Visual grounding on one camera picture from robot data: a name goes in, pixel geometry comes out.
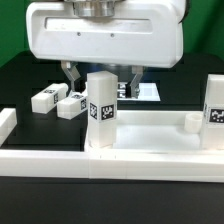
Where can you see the white marker base plate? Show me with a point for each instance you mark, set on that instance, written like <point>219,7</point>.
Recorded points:
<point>147,92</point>

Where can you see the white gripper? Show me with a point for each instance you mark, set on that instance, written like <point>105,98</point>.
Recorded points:
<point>126,32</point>

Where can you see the white left fence block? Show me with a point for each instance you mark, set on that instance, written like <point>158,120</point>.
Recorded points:
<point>8,121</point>

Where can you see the white desk top tray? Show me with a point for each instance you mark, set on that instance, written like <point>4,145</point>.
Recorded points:
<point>146,131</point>

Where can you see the white front fence bar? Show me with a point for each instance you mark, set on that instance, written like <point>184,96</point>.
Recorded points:
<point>107,165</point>

